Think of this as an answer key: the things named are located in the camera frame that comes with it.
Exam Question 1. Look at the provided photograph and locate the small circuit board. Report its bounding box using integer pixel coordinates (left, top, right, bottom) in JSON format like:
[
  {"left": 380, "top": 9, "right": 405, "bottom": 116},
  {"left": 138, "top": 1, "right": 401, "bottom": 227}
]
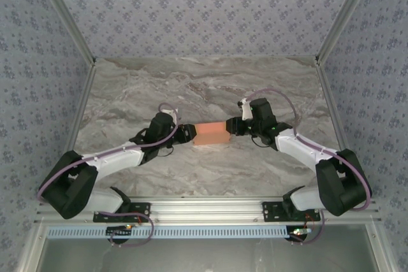
[
  {"left": 106, "top": 225, "right": 134, "bottom": 237},
  {"left": 288, "top": 227, "right": 312, "bottom": 238}
]

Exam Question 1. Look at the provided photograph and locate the grey metal panel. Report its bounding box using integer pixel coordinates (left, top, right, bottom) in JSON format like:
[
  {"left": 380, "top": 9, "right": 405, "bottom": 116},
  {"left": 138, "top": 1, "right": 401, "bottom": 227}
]
[{"left": 41, "top": 236, "right": 379, "bottom": 272}]

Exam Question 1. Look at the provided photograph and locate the aluminium table side rail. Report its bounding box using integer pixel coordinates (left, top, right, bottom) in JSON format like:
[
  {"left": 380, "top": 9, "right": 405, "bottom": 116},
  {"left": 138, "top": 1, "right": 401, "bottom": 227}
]
[
  {"left": 49, "top": 61, "right": 98, "bottom": 201},
  {"left": 315, "top": 61, "right": 364, "bottom": 199}
]

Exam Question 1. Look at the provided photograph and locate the aluminium mounting rail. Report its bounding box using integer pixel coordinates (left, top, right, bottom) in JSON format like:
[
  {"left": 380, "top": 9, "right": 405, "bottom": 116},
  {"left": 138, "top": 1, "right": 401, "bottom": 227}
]
[{"left": 34, "top": 197, "right": 382, "bottom": 224}]

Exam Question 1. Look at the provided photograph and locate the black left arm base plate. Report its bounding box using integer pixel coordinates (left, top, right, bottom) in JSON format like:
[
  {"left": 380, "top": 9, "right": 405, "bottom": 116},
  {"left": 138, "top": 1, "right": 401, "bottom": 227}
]
[{"left": 92, "top": 201, "right": 151, "bottom": 223}]

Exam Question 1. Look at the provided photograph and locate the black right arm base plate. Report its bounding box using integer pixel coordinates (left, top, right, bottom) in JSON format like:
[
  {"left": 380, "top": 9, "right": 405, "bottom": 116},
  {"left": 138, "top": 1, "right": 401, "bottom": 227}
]
[{"left": 262, "top": 201, "right": 321, "bottom": 223}]

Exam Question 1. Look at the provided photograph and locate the slotted pale blue cable duct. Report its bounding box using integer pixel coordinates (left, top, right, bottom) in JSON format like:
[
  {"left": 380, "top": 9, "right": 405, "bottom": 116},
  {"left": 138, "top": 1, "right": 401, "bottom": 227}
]
[{"left": 47, "top": 225, "right": 361, "bottom": 240}]

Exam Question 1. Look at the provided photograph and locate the aluminium frame post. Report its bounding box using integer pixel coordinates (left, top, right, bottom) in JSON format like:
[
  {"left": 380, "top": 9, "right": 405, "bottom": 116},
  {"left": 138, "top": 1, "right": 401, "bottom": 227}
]
[
  {"left": 314, "top": 0, "right": 380, "bottom": 66},
  {"left": 31, "top": 0, "right": 97, "bottom": 66}
]

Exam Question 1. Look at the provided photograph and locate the aluminium lower frame leg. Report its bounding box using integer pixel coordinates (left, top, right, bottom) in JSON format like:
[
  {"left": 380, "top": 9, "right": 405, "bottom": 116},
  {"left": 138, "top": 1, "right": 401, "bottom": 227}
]
[
  {"left": 365, "top": 224, "right": 395, "bottom": 272},
  {"left": 15, "top": 224, "right": 48, "bottom": 272}
]

